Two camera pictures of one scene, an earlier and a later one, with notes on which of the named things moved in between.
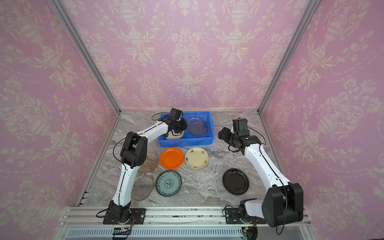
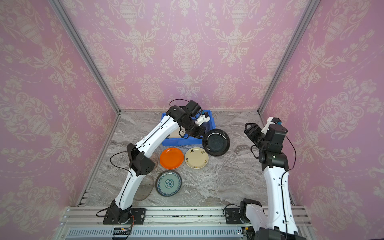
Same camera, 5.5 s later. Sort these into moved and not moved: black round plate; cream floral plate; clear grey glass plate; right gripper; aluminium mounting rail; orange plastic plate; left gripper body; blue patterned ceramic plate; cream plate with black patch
Moved: black round plate; left gripper body; right gripper
Not moved: cream plate with black patch; aluminium mounting rail; clear grey glass plate; orange plastic plate; cream floral plate; blue patterned ceramic plate
